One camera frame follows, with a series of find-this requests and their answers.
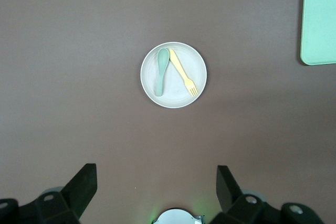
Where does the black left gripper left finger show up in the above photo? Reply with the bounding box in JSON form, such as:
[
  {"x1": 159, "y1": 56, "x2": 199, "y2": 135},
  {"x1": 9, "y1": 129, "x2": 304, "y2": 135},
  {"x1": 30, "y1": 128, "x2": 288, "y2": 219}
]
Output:
[{"x1": 0, "y1": 163, "x2": 98, "y2": 224}]

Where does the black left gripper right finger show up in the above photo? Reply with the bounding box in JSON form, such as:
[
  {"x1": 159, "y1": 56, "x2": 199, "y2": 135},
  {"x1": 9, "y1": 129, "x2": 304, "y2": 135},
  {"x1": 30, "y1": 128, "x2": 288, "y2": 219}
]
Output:
[{"x1": 216, "y1": 165, "x2": 326, "y2": 224}]

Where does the beige round plate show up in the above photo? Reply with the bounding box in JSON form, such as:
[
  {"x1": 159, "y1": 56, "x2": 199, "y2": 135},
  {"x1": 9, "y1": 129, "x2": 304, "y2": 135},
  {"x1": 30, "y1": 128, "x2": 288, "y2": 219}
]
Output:
[{"x1": 140, "y1": 41, "x2": 208, "y2": 109}]

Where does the yellow plastic fork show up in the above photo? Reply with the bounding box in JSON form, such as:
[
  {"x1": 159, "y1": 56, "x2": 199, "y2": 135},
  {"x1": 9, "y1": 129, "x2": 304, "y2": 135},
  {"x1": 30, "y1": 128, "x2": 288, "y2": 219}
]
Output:
[{"x1": 169, "y1": 48, "x2": 199, "y2": 97}]

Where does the green plastic spoon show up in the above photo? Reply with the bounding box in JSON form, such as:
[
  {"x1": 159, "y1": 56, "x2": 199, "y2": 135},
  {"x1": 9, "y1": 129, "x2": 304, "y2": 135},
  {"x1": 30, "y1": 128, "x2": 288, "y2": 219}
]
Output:
[{"x1": 156, "y1": 48, "x2": 171, "y2": 97}]

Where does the light green rectangular tray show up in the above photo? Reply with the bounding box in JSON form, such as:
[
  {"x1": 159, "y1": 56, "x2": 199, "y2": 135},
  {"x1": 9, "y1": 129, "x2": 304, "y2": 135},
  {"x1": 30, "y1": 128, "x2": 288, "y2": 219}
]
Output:
[{"x1": 300, "y1": 0, "x2": 336, "y2": 66}]

